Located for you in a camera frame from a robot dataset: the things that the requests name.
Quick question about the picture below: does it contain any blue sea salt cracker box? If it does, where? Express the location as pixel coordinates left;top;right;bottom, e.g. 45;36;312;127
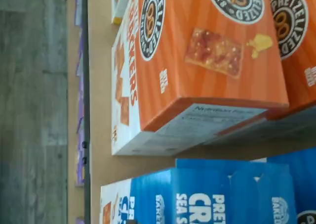
100;157;298;224
251;146;316;224

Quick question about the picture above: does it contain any orange cheddar cracker box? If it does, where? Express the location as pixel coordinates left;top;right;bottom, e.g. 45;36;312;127
203;0;316;147
111;0;290;157

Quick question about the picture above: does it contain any wooden shelf board with crackers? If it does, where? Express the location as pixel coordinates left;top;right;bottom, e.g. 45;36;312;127
87;0;316;224

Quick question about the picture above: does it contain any black metal shelf rack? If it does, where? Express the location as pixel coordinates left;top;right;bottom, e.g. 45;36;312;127
80;0;92;195

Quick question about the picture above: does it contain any Simple Mills almond bar box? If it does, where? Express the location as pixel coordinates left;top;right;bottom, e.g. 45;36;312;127
110;0;135;25

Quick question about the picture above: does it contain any purple Annie's boxes group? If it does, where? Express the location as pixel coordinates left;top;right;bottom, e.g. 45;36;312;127
66;0;85;224

